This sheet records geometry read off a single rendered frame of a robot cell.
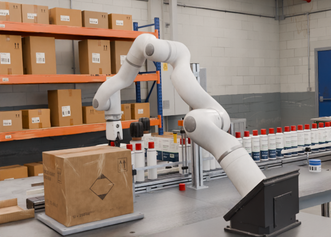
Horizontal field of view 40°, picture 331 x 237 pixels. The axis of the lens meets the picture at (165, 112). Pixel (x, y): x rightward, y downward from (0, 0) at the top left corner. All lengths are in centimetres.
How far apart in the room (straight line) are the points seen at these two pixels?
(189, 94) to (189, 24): 704
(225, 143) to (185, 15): 718
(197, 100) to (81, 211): 66
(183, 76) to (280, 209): 68
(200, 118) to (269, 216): 45
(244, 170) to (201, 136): 21
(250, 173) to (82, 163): 65
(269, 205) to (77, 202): 73
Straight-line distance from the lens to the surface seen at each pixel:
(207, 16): 931
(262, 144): 299
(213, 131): 179
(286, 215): 176
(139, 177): 241
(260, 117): 1051
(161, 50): 196
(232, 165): 177
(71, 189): 180
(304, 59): 1082
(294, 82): 1095
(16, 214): 207
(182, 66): 196
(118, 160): 188
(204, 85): 243
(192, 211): 202
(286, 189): 175
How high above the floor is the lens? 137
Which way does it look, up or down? 3 degrees down
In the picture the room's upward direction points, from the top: 2 degrees counter-clockwise
